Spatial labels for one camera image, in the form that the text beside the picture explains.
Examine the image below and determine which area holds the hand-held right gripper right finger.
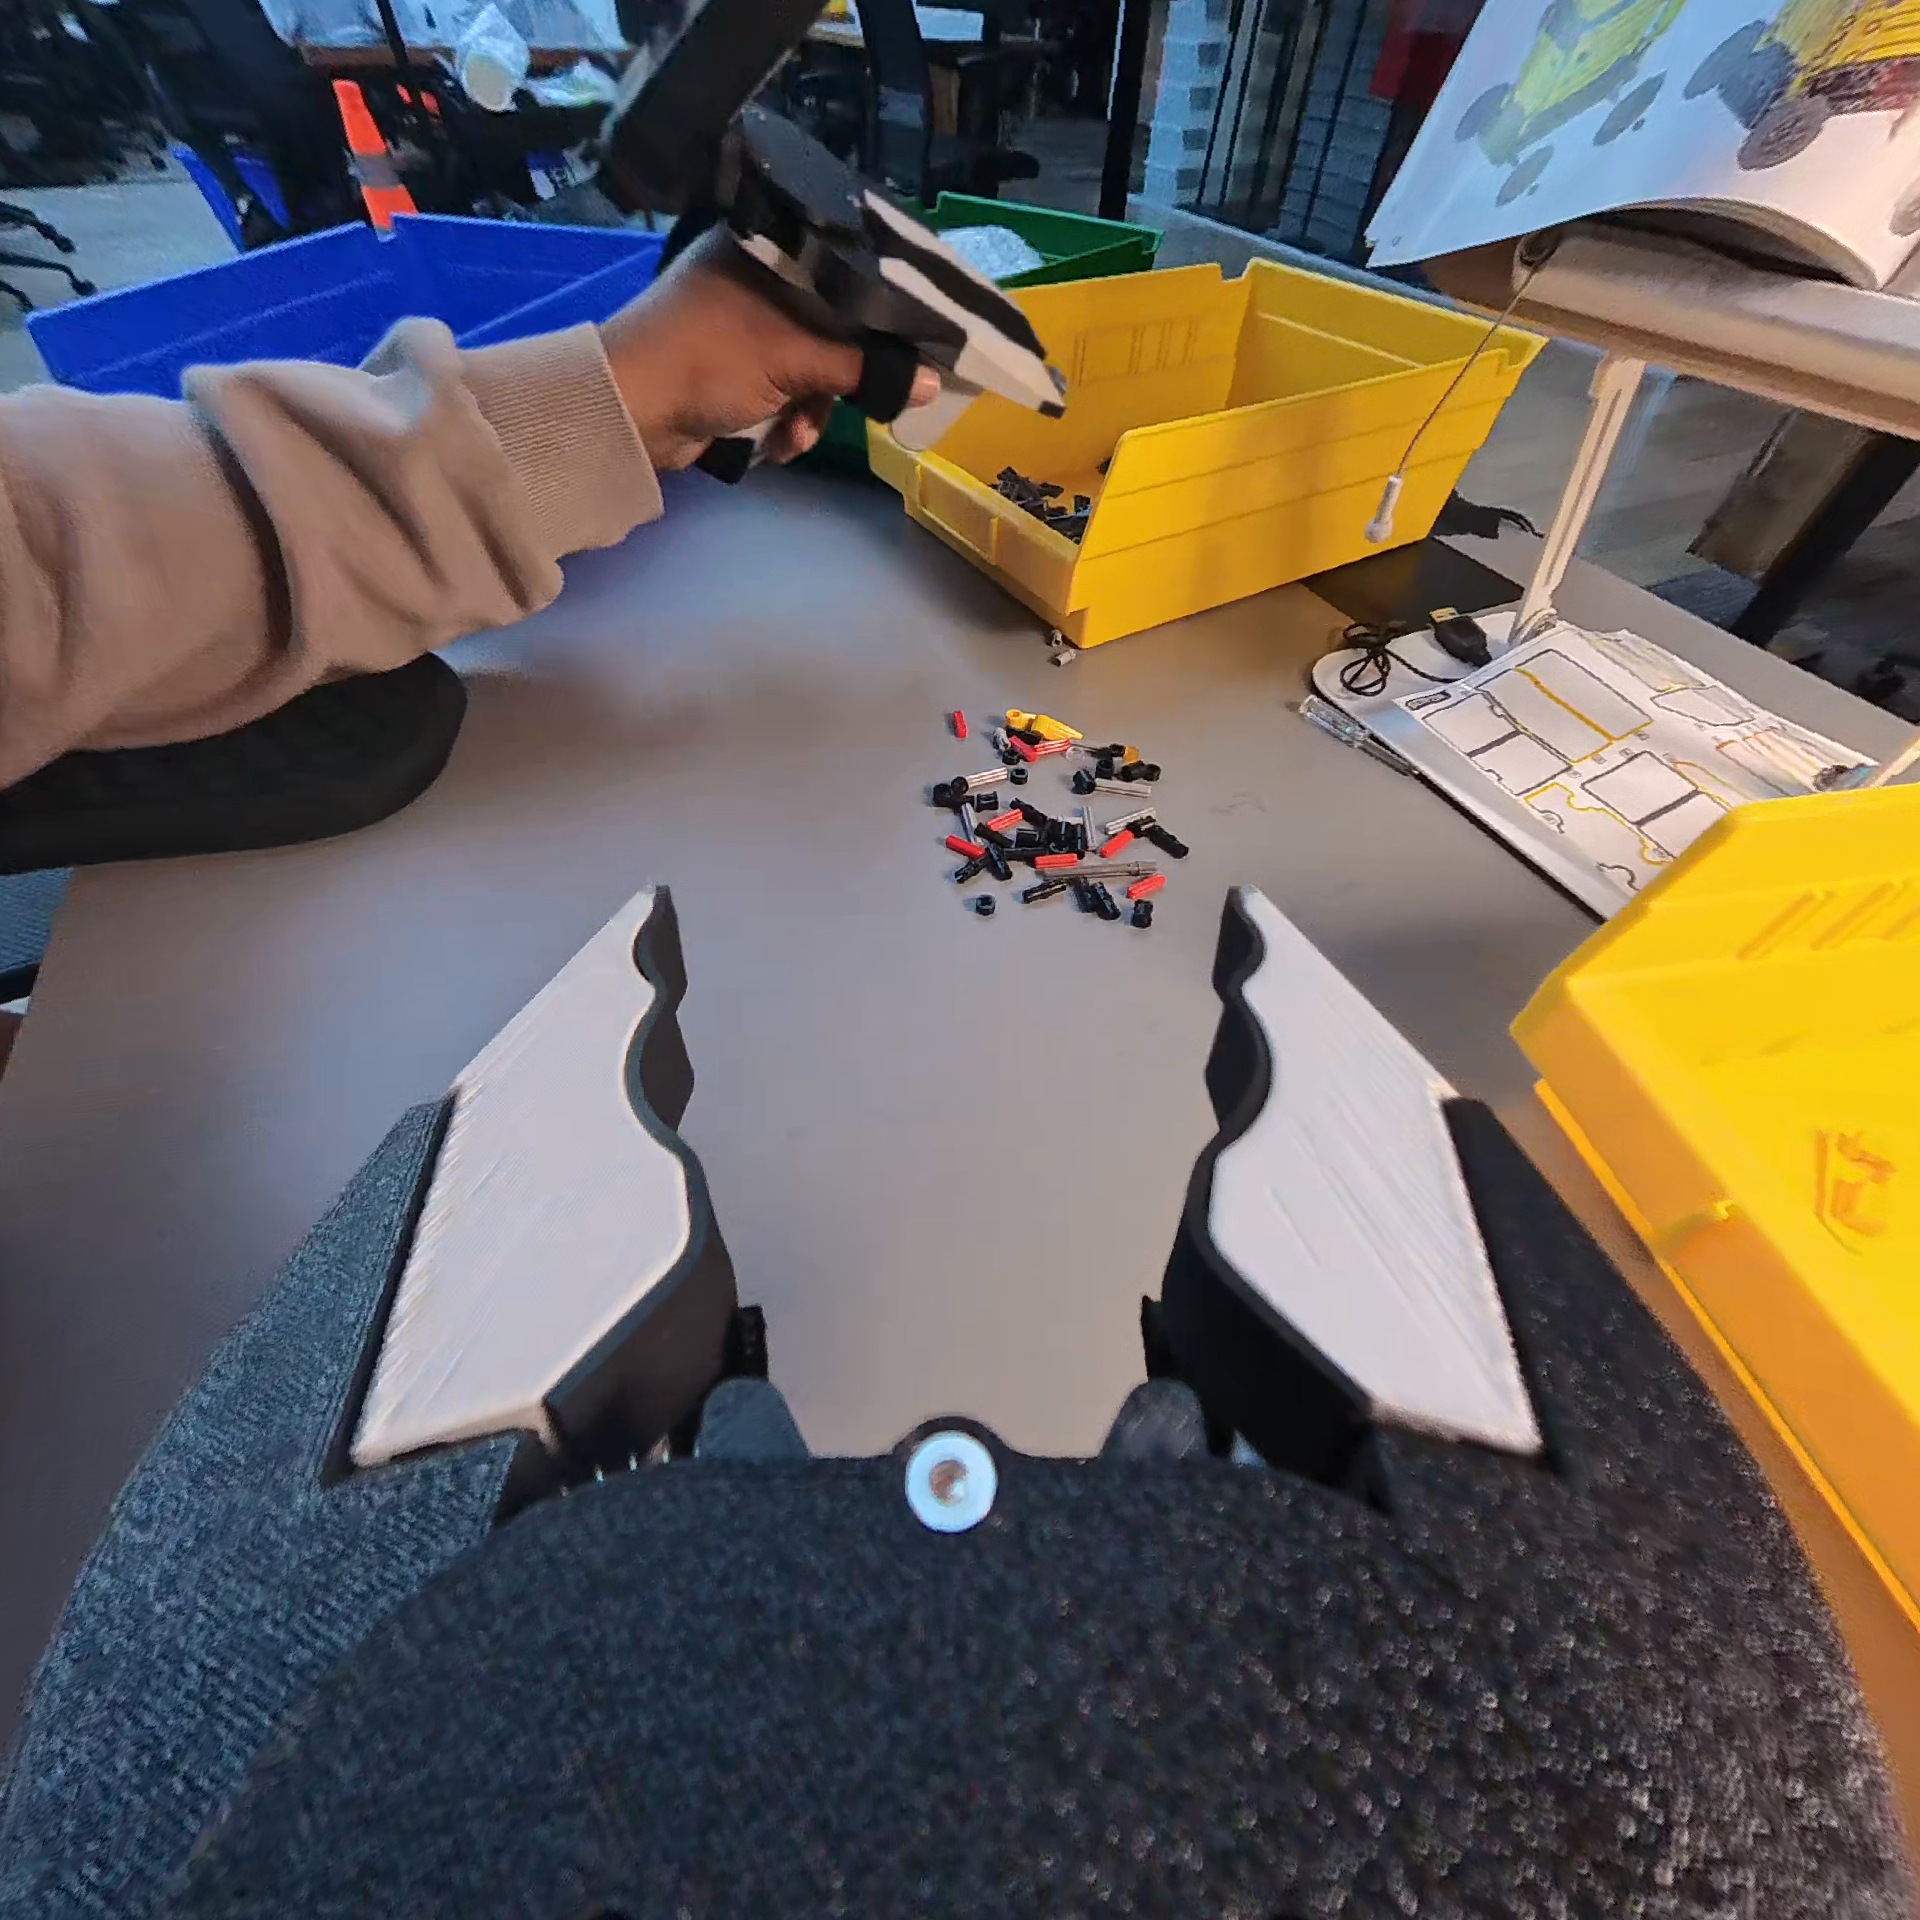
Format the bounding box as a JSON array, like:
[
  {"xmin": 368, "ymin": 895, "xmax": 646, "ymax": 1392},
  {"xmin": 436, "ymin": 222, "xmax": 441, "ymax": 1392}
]
[{"xmin": 1146, "ymin": 885, "xmax": 1547, "ymax": 1508}]

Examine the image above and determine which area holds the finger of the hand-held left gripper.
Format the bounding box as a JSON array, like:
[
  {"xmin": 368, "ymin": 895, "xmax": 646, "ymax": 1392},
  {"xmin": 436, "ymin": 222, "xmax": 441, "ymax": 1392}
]
[
  {"xmin": 901, "ymin": 292, "xmax": 1071, "ymax": 422},
  {"xmin": 859, "ymin": 193, "xmax": 1052, "ymax": 369}
]

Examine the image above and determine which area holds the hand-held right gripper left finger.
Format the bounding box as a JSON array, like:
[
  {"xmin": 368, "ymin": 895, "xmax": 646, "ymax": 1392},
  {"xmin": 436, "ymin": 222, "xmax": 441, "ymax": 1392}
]
[{"xmin": 349, "ymin": 885, "xmax": 740, "ymax": 1508}]

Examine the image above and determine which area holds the pile of grey track links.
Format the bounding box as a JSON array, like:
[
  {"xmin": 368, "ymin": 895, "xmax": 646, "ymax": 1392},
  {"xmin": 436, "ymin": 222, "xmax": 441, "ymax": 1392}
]
[{"xmin": 989, "ymin": 468, "xmax": 1115, "ymax": 542}]

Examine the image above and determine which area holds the yellow plastic bin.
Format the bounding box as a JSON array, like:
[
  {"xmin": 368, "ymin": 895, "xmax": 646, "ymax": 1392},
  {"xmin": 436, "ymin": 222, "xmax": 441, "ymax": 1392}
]
[{"xmin": 866, "ymin": 258, "xmax": 1547, "ymax": 650}]

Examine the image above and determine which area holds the person's left forearm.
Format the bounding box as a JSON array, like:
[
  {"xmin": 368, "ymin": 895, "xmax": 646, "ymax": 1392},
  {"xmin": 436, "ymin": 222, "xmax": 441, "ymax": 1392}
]
[{"xmin": 0, "ymin": 316, "xmax": 669, "ymax": 784}]

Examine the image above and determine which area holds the grey desk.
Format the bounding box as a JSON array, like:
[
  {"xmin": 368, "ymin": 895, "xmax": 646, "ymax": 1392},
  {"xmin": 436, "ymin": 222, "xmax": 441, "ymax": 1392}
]
[{"xmin": 0, "ymin": 468, "xmax": 1920, "ymax": 1920}]

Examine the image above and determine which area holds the person's left hand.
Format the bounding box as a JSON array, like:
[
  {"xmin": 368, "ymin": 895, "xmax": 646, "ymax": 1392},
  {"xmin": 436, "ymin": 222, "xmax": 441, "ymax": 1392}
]
[{"xmin": 599, "ymin": 225, "xmax": 949, "ymax": 481}]

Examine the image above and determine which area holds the green crate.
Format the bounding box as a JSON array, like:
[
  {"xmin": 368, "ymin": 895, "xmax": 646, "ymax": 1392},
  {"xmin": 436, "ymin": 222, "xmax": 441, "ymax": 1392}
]
[{"xmin": 816, "ymin": 193, "xmax": 1164, "ymax": 481}]

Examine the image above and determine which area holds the orange traffic cone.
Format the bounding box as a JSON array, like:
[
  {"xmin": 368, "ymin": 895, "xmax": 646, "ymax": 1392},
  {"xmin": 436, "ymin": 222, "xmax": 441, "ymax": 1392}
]
[{"xmin": 335, "ymin": 79, "xmax": 417, "ymax": 230}]

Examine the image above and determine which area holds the black flat pad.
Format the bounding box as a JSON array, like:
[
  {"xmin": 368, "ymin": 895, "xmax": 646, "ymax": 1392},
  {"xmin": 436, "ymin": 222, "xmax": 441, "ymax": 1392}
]
[{"xmin": 1307, "ymin": 538, "xmax": 1524, "ymax": 633}]

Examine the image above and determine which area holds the yellow divided parts bin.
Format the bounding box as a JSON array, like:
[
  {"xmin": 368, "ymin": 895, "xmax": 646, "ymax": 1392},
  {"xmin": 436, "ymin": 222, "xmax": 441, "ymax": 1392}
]
[{"xmin": 1511, "ymin": 779, "xmax": 1920, "ymax": 1629}]

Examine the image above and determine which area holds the pile of small toy pins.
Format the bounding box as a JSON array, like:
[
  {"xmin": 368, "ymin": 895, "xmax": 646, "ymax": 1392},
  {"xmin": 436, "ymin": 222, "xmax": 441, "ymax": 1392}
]
[{"xmin": 931, "ymin": 703, "xmax": 1191, "ymax": 934}]

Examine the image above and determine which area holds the blue plastic bin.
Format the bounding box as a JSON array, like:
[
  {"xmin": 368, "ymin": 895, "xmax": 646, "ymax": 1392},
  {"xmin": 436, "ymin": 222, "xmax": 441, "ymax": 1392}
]
[
  {"xmin": 171, "ymin": 141, "xmax": 286, "ymax": 250},
  {"xmin": 28, "ymin": 215, "xmax": 669, "ymax": 399}
]

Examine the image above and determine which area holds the black chair armrest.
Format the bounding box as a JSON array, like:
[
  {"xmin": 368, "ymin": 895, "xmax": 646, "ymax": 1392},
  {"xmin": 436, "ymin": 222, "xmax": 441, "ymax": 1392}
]
[{"xmin": 0, "ymin": 652, "xmax": 471, "ymax": 875}]

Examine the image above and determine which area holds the sticker sheet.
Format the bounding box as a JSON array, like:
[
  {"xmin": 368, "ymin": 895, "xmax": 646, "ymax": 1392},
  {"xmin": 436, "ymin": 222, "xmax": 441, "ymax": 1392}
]
[{"xmin": 1395, "ymin": 630, "xmax": 1878, "ymax": 880}]

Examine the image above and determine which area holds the grey chair seat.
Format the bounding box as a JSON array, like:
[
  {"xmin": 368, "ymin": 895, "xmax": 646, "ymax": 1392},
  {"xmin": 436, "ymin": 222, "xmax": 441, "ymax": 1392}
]
[{"xmin": 0, "ymin": 869, "xmax": 69, "ymax": 999}]

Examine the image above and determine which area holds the toy instruction booklet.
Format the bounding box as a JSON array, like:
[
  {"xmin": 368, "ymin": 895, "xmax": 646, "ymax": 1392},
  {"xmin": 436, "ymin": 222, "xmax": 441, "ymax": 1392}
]
[{"xmin": 1365, "ymin": 0, "xmax": 1920, "ymax": 289}]

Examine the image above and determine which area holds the white book stand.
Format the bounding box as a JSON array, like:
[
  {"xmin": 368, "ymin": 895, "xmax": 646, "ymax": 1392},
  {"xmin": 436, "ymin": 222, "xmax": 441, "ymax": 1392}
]
[{"xmin": 1313, "ymin": 225, "xmax": 1920, "ymax": 918}]

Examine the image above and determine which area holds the thin cord with white tip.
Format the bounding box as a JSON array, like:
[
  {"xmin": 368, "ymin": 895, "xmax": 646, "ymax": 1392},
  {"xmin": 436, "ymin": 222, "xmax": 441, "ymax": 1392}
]
[{"xmin": 1362, "ymin": 257, "xmax": 1547, "ymax": 544}]

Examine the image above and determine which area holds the black cable with adapter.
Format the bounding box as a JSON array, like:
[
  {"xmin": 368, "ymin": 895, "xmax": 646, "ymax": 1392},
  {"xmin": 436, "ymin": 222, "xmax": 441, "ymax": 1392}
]
[{"xmin": 1337, "ymin": 608, "xmax": 1492, "ymax": 697}]

